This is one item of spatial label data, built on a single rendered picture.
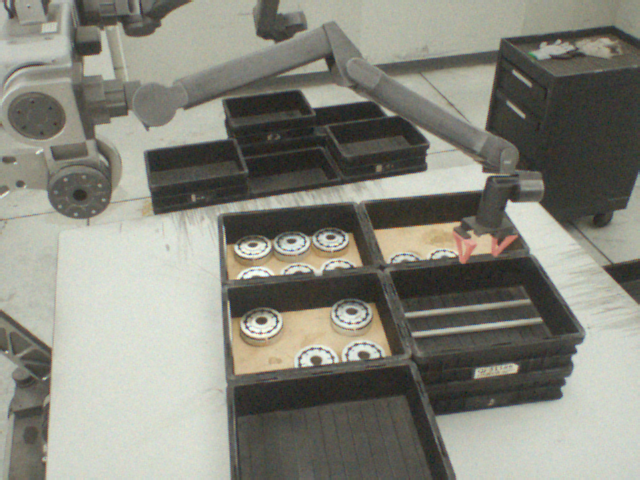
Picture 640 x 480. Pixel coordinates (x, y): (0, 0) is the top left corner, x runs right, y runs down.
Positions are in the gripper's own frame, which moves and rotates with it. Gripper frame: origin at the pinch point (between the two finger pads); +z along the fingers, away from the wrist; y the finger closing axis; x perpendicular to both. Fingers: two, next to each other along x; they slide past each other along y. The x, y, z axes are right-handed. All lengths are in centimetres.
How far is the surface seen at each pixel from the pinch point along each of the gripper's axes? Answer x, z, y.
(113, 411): 24, 43, -80
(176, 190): 133, 46, -33
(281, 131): 162, 38, 26
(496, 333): -7.3, 19.2, 5.3
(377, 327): 7.6, 21.9, -19.3
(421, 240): 31.5, 16.6, 9.6
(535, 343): -20.8, 10.3, 2.0
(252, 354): 14, 26, -50
